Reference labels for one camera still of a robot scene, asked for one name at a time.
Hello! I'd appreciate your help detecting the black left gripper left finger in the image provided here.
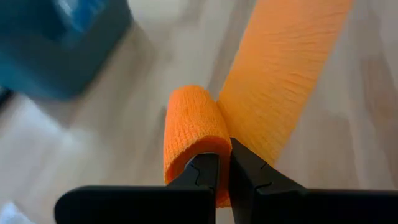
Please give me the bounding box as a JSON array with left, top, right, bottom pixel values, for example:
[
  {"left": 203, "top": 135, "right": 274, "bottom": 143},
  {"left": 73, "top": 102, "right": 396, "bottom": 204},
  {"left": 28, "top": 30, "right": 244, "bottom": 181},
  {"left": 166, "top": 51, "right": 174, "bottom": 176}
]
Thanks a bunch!
[{"left": 54, "top": 152, "right": 220, "bottom": 224}]

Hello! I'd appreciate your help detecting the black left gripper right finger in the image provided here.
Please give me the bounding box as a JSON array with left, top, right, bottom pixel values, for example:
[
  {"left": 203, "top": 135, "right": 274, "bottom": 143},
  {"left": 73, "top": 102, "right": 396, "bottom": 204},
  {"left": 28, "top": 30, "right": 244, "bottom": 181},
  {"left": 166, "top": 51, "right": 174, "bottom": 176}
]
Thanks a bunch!
[{"left": 229, "top": 138, "right": 398, "bottom": 224}]

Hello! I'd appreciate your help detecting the orange elastic bandage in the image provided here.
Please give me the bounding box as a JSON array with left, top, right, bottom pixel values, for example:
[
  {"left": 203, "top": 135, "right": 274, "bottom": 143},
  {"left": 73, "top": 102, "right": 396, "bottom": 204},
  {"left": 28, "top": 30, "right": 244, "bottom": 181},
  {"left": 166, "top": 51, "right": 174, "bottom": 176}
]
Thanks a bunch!
[{"left": 163, "top": 0, "right": 355, "bottom": 208}]

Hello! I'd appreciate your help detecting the teal plastic bin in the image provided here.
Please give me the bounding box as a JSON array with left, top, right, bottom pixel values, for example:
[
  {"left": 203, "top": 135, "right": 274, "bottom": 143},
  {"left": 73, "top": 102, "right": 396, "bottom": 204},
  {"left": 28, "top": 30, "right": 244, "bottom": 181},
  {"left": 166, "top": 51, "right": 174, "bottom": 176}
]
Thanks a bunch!
[{"left": 0, "top": 0, "right": 134, "bottom": 101}]

